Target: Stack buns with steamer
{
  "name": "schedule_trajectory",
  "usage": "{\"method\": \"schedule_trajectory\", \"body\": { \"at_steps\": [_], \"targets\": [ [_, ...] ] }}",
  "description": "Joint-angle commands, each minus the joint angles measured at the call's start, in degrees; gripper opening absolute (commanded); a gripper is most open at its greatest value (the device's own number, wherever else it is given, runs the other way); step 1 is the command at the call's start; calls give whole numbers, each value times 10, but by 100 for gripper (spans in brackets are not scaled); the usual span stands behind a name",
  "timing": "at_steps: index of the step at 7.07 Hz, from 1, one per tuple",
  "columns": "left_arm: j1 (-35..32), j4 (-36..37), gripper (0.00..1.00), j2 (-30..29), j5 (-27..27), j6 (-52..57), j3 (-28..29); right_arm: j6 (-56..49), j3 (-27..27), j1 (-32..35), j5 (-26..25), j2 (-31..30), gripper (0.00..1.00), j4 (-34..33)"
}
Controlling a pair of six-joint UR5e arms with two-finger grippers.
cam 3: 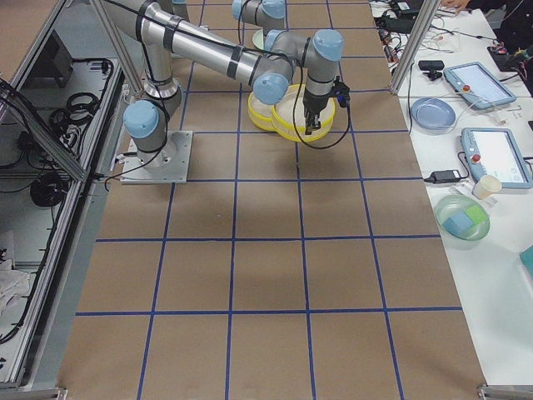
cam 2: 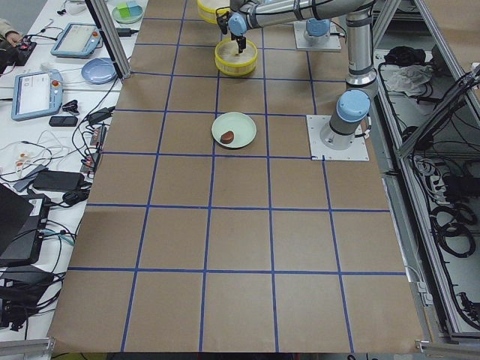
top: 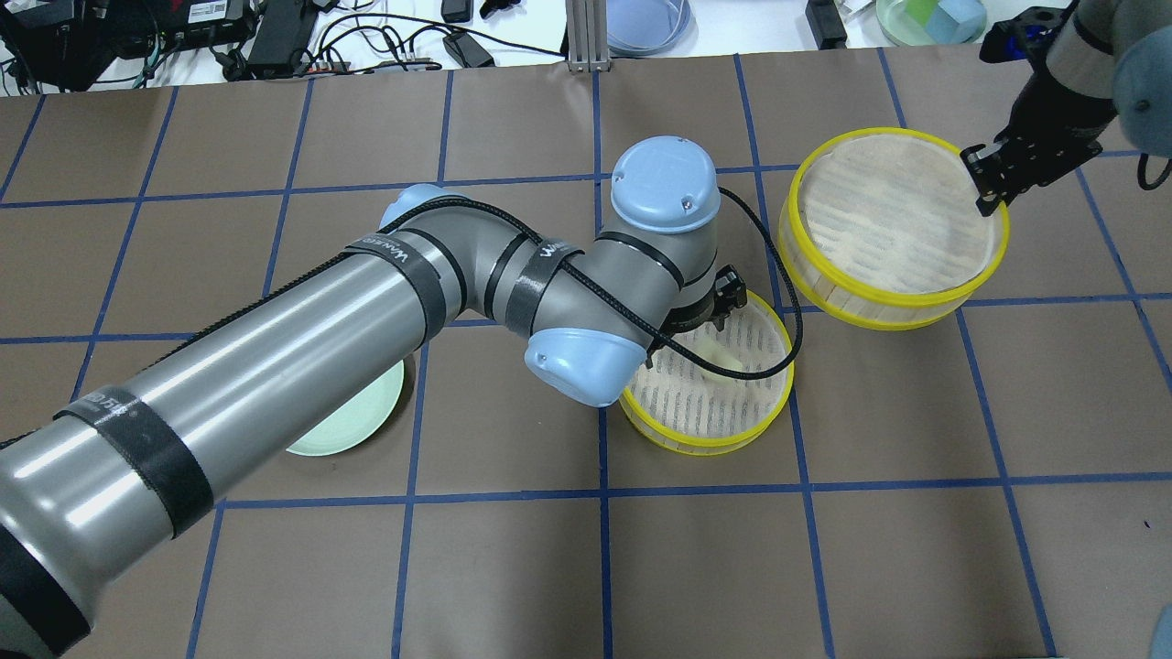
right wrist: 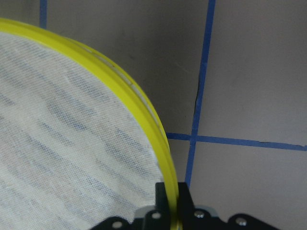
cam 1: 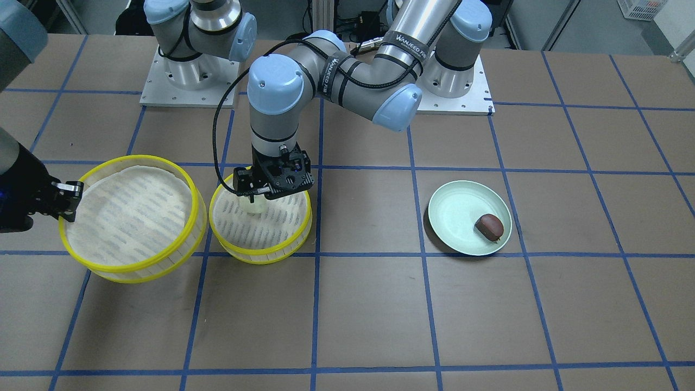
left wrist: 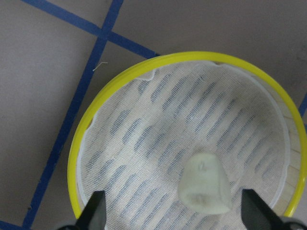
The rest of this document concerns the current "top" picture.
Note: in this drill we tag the black power adapter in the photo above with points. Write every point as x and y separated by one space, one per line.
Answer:
467 52

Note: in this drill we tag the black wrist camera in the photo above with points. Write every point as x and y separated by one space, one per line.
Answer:
1025 37

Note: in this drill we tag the glass bowl with sponges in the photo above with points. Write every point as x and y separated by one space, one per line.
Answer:
924 23

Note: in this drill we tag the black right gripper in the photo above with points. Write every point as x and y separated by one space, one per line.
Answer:
1055 112

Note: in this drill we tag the pale green plate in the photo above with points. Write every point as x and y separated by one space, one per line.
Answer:
357 420

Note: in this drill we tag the blue plate on bench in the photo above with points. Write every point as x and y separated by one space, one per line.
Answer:
643 28

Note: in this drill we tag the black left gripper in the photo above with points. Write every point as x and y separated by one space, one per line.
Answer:
693 319

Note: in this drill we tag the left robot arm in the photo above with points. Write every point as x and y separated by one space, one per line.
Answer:
130 466

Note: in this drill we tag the white steamed bun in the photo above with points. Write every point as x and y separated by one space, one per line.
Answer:
715 353

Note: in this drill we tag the aluminium frame post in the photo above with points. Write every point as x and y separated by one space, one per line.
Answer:
586 29

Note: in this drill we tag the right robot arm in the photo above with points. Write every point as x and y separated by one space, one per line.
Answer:
1093 63

